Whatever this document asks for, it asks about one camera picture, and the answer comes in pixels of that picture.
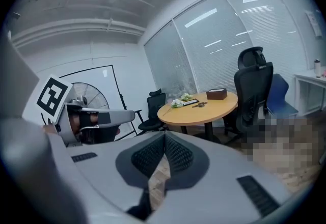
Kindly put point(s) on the black picture frame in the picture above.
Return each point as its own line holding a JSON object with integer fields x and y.
{"x": 191, "y": 102}

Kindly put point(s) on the black table base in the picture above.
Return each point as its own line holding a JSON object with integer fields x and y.
{"x": 208, "y": 131}

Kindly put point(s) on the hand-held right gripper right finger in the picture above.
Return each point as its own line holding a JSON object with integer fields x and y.
{"x": 216, "y": 182}

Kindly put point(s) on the large black floor fan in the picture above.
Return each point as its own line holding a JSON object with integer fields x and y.
{"x": 99, "y": 95}

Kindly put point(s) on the black office chair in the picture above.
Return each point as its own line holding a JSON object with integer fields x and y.
{"x": 155, "y": 106}
{"x": 250, "y": 90}

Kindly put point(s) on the yellow artificial flower sprig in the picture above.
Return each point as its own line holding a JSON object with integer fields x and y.
{"x": 186, "y": 96}

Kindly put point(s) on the white artificial flower sprig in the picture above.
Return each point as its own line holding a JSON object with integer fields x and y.
{"x": 177, "y": 103}

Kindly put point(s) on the white desk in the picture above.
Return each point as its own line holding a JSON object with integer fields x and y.
{"x": 305, "y": 75}

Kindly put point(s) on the blue chair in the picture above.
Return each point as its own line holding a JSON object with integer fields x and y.
{"x": 278, "y": 93}

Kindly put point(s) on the person's left forearm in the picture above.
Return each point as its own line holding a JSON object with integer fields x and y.
{"x": 48, "y": 129}

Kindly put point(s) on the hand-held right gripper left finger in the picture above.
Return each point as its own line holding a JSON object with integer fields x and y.
{"x": 102, "y": 172}

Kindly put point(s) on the paper wall notice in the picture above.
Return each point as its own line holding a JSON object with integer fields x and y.
{"x": 313, "y": 24}

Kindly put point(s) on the person's left hand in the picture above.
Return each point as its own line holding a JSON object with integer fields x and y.
{"x": 93, "y": 117}

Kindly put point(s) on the white bottle with dark cap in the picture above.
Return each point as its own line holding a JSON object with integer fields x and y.
{"x": 318, "y": 69}

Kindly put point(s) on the whiteboard on black stand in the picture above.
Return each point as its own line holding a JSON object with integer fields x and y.
{"x": 102, "y": 76}

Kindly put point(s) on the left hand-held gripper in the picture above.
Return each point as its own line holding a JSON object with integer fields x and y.
{"x": 52, "y": 97}

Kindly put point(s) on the white ceiling pipes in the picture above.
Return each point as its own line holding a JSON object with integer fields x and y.
{"x": 76, "y": 28}

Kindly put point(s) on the brown wooden box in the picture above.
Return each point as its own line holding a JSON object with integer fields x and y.
{"x": 216, "y": 94}

